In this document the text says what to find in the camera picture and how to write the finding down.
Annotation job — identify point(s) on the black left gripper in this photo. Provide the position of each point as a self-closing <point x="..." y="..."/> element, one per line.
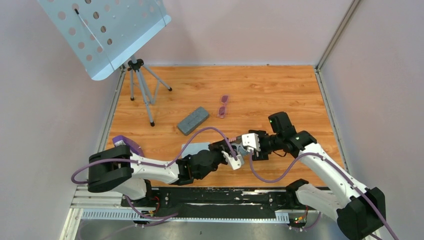
<point x="219" y="146"/>

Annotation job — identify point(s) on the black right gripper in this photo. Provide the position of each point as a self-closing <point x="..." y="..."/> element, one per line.
<point x="261" y="155"/>

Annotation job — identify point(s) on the flag print glasses case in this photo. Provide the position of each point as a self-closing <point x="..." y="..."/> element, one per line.
<point x="236" y="143"/>

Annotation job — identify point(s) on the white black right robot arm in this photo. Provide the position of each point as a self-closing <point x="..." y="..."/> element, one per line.
<point x="324" y="172"/>

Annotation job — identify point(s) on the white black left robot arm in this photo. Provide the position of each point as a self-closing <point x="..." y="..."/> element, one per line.
<point x="118" y="169"/>

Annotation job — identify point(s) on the pink transparent sunglasses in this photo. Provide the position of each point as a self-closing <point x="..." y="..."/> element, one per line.
<point x="223" y="109"/>

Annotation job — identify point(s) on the left light blue cloth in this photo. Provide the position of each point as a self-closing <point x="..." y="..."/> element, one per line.
<point x="194" y="148"/>

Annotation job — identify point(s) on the grey-green glasses case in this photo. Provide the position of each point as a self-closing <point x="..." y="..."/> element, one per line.
<point x="193" y="120"/>

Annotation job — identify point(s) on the purple glasses case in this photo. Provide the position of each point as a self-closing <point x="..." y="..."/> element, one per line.
<point x="123" y="140"/>

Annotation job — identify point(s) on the perforated metal music stand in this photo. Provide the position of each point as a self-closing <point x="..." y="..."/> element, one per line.
<point x="106" y="34"/>

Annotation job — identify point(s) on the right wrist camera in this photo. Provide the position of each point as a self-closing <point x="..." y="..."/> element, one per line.
<point x="251" y="142"/>

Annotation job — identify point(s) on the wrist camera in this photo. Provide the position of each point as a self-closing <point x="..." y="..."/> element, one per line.
<point x="251" y="142"/>
<point x="234" y="162"/>

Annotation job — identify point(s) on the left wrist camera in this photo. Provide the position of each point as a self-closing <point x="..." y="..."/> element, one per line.
<point x="234" y="162"/>

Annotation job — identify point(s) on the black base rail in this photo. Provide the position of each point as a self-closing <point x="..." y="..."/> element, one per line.
<point x="232" y="204"/>

